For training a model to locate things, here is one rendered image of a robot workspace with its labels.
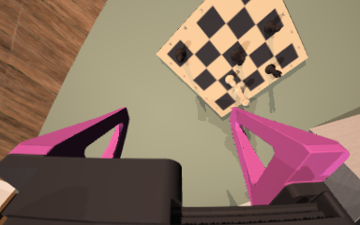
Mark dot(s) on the tan and black chessboard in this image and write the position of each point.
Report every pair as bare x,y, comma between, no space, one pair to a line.
218,27

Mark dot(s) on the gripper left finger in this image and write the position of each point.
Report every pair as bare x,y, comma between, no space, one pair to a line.
71,141

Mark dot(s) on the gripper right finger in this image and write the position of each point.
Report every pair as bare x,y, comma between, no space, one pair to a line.
300,156

